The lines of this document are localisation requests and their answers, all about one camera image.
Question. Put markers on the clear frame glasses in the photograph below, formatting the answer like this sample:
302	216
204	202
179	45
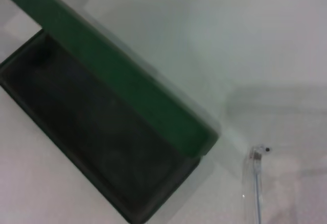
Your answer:
256	183

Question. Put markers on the green glasses case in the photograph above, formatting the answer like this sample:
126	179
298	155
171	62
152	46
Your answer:
115	81

